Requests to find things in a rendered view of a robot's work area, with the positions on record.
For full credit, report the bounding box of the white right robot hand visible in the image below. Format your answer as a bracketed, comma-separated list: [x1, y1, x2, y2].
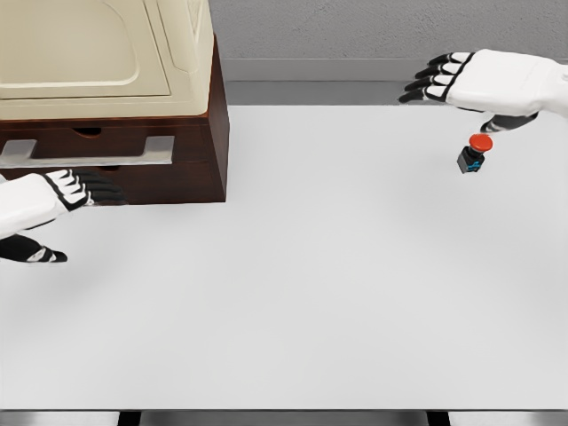
[397, 48, 552, 135]

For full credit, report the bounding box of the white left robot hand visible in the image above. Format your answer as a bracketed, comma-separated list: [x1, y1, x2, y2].
[0, 168, 130, 265]

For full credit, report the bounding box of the brown cabinet with cream top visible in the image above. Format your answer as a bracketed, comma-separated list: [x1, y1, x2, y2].
[0, 0, 232, 206]

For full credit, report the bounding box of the red button switch black base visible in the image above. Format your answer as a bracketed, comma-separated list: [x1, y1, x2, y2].
[455, 133, 494, 176]

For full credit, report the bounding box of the brown drawer with handle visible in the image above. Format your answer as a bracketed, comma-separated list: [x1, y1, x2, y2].
[0, 125, 210, 164]

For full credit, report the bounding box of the silver drawer handle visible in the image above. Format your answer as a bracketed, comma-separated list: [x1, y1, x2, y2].
[0, 136, 176, 170]

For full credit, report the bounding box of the brown drawer without handle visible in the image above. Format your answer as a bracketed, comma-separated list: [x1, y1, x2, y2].
[94, 161, 219, 205]

